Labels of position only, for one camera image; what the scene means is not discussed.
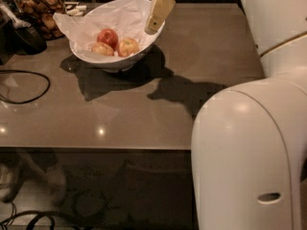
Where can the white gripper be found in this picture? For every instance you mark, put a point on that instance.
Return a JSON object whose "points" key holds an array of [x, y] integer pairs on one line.
{"points": [[159, 11]]}

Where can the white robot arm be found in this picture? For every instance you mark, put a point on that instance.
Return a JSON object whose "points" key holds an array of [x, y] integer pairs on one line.
{"points": [[249, 141]]}

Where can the white bowl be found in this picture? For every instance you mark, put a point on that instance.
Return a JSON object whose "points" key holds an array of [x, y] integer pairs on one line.
{"points": [[110, 64]]}

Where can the red apple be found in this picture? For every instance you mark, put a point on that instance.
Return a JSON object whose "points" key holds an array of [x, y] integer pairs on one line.
{"points": [[109, 37]]}

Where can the small white items behind bowl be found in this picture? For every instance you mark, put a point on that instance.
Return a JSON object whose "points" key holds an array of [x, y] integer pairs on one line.
{"points": [[75, 10]]}

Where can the white crumpled paper liner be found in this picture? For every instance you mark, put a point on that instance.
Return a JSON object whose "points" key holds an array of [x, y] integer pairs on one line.
{"points": [[126, 17]]}

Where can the glass jar of cookies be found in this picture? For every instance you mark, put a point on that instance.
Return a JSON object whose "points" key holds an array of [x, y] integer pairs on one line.
{"points": [[42, 12]]}

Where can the black round appliance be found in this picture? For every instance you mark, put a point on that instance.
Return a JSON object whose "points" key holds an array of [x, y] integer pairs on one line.
{"points": [[18, 35]]}

